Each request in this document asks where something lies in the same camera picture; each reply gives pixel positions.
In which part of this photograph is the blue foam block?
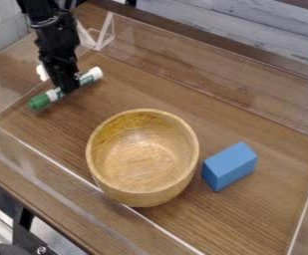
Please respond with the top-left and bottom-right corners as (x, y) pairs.
(201, 142), (259, 191)

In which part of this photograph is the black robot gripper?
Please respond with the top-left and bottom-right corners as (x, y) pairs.
(17, 0), (81, 94)

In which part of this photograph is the black table leg bracket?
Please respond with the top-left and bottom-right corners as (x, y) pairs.
(13, 207), (60, 255)

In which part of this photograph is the green Expo marker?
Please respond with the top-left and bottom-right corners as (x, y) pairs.
(29, 67), (104, 110)

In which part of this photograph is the brown wooden bowl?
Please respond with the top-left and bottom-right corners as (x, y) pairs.
(86, 109), (200, 207)

